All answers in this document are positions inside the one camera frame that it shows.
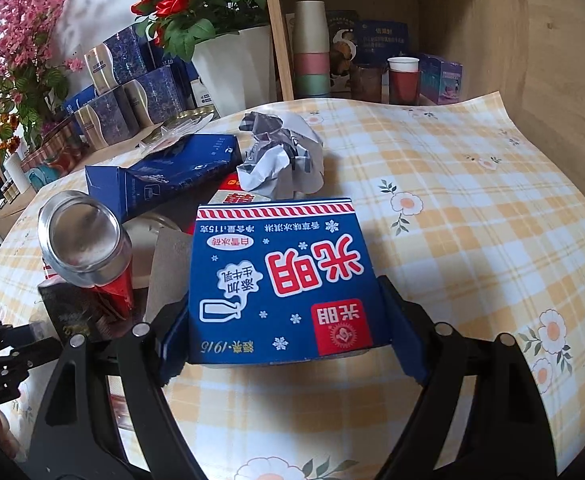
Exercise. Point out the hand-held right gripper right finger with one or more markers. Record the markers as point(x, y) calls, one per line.
point(405, 330)

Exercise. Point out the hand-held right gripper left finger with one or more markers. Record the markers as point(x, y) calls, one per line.
point(173, 342)

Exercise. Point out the red drink can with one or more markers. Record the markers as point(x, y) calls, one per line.
point(82, 240)

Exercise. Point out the blue ice cream box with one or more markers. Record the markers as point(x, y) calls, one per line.
point(282, 285)

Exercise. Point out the grey cardboard piece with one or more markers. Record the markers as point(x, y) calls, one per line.
point(167, 270)

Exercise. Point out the yellow checked floral tablecloth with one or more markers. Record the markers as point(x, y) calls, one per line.
point(447, 260)

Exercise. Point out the wooden side counter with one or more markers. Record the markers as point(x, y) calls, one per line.
point(15, 210)

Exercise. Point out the red cigarette box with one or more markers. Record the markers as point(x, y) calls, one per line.
point(233, 191)

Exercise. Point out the long blue carton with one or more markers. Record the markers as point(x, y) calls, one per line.
point(172, 175)

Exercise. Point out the striped gift box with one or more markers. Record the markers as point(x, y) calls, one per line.
point(55, 147)

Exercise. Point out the silver foil packet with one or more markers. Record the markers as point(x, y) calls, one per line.
point(282, 160)

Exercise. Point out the clear plastic wrapper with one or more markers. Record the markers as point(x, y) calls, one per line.
point(182, 129)

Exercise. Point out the golden metal tray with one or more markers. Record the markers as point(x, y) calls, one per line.
point(197, 114)

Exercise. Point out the blue gold gift box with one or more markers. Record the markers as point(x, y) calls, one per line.
point(105, 120)
point(122, 57)
point(160, 95)

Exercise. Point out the red cup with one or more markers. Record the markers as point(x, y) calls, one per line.
point(405, 87)

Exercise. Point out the brown glass cup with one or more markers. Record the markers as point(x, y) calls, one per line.
point(367, 84)

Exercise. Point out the blue box white label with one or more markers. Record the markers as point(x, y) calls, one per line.
point(203, 92)

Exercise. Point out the purple blue small box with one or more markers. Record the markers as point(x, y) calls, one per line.
point(442, 80)

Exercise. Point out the flat blue box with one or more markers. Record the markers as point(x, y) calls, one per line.
point(80, 100)

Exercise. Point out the red rose plant white pot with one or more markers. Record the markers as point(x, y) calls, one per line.
point(232, 70)

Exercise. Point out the dark blue picture box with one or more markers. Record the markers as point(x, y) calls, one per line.
point(342, 45)

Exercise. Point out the stack of pastel cups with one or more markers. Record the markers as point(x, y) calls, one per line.
point(311, 50)

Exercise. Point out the pink artificial flower branch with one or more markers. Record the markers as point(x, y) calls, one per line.
point(17, 35)

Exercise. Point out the wooden shelf cabinet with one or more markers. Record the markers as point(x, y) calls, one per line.
point(447, 0)

